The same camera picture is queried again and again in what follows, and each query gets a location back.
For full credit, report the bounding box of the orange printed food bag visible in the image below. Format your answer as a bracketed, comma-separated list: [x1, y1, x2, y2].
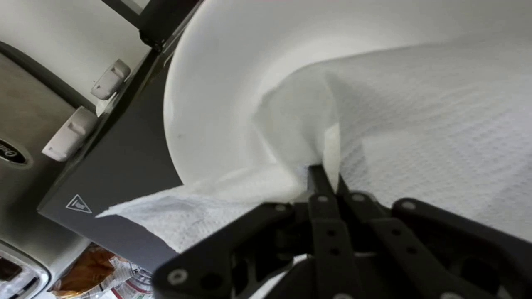
[51, 245, 159, 299]

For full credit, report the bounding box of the black toaster oven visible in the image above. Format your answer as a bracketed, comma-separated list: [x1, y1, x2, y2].
[36, 0, 204, 272]

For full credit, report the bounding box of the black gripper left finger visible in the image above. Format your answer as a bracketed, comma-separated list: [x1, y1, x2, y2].
[151, 164, 362, 299]

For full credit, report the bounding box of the white paper towel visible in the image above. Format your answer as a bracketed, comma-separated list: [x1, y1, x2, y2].
[96, 34, 532, 255]

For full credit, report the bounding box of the white round plate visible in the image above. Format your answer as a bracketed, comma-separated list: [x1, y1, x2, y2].
[162, 0, 532, 187]

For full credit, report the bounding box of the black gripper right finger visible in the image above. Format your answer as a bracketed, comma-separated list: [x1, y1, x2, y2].
[335, 175, 532, 299]

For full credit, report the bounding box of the silver two-slot toaster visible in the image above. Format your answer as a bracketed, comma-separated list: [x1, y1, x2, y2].
[0, 38, 133, 299]

